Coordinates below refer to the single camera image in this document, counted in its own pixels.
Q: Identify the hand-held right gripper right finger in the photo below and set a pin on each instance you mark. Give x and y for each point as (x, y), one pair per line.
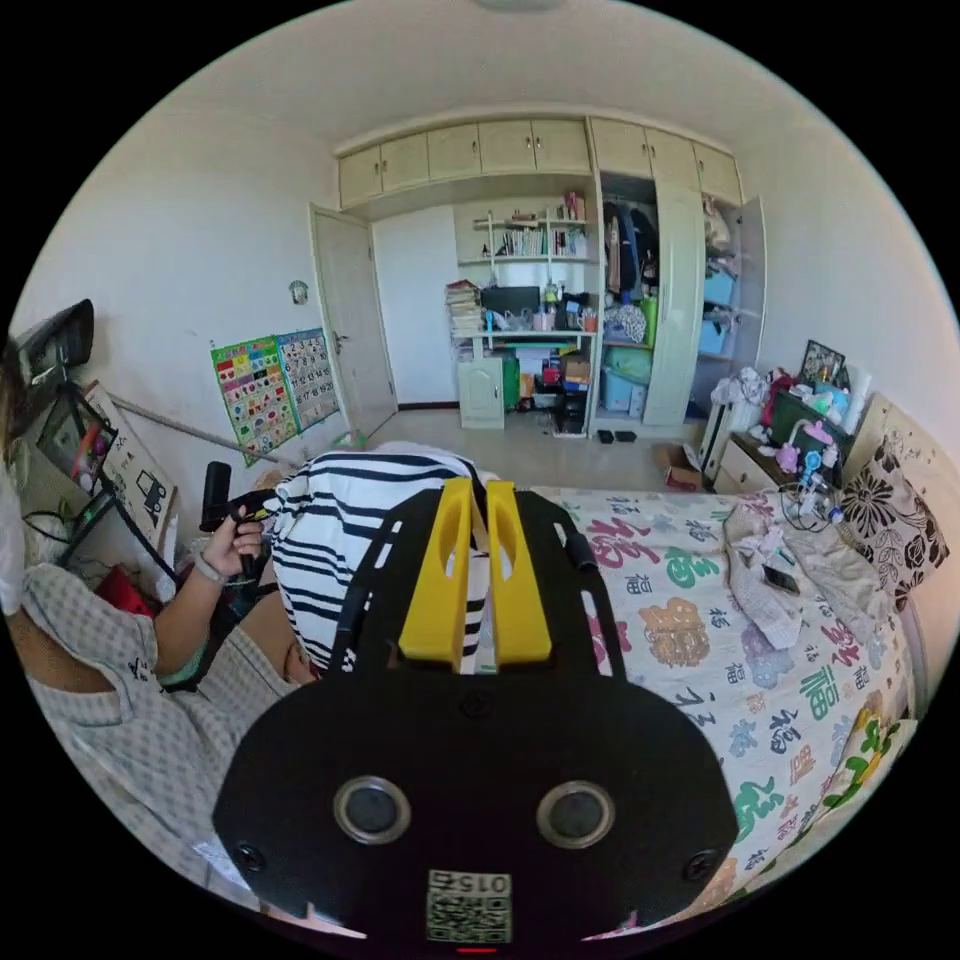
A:
(521, 607)

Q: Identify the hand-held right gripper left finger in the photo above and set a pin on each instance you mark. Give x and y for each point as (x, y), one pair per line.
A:
(431, 600)

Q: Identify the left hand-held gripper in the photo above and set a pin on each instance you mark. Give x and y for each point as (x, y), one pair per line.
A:
(251, 504)

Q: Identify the striped long sleeve shirt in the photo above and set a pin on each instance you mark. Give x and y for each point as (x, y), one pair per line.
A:
(330, 517)

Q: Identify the person's left forearm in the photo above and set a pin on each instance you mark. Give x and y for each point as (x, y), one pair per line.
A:
(187, 622)

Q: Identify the person's left hand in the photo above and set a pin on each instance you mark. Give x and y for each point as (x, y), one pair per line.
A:
(225, 551)

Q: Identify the flat printed carton board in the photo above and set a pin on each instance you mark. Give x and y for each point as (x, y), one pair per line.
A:
(139, 465)

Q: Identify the bed with printed sheet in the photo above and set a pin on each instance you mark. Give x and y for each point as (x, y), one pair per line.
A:
(675, 675)

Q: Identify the cream door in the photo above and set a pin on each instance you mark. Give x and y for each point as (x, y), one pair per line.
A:
(352, 322)

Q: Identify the brown carton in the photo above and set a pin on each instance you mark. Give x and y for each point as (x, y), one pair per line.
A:
(675, 466)

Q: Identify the person's body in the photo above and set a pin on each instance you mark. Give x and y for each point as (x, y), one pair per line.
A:
(150, 735)

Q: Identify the black office chair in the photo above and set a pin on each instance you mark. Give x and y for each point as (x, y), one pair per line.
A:
(56, 337)

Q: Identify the black phone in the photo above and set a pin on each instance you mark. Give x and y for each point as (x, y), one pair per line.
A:
(781, 578)

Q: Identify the desk with bookshelf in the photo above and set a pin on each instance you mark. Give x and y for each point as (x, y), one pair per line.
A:
(517, 337)

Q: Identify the beige blanket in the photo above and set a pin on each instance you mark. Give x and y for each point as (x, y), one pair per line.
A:
(825, 577)

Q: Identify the nightstand with clutter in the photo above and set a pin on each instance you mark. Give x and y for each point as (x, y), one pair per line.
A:
(795, 435)

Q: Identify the cream wardrobe with cabinets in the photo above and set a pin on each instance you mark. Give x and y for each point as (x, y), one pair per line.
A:
(675, 300)

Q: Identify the floral black and beige pillow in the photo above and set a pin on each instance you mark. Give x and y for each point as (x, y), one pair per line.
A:
(892, 517)

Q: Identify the green wall chart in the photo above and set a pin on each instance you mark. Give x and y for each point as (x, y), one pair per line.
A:
(251, 397)

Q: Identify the blue wall chart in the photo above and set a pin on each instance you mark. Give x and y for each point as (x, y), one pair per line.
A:
(309, 375)

